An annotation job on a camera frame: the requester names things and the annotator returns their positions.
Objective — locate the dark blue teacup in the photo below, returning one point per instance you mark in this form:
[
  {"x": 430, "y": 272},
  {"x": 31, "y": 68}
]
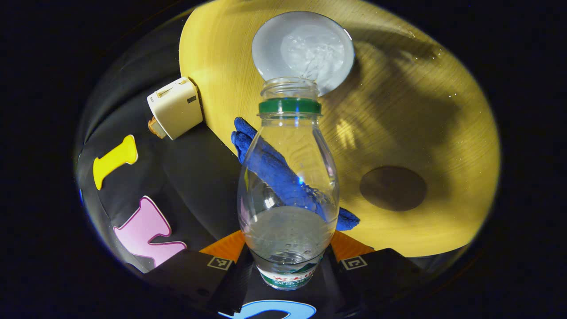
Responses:
[{"x": 305, "y": 48}]

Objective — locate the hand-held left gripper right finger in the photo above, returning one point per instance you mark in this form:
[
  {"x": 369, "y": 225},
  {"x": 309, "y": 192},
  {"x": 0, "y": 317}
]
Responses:
[{"x": 381, "y": 274}]

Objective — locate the brown round coaster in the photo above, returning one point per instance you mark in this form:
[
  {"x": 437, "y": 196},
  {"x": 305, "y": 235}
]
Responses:
[{"x": 393, "y": 188}]

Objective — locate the blue folded towel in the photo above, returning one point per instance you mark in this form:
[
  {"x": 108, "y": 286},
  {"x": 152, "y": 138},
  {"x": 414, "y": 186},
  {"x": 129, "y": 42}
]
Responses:
[{"x": 241, "y": 141}]

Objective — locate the white toaster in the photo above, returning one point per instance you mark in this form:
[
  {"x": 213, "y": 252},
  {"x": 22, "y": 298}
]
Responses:
[{"x": 177, "y": 108}]

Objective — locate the brown toast slice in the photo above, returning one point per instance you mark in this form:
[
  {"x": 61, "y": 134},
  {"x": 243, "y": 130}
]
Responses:
[{"x": 156, "y": 128}]

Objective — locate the black backdrop cloth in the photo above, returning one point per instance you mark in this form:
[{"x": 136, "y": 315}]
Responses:
[{"x": 195, "y": 177}]

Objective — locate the clear plastic water bottle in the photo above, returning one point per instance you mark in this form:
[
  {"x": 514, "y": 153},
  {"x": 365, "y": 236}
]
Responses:
[{"x": 288, "y": 159}]

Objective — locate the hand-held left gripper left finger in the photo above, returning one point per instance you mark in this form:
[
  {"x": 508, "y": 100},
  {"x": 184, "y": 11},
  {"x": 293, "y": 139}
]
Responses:
[{"x": 186, "y": 274}]

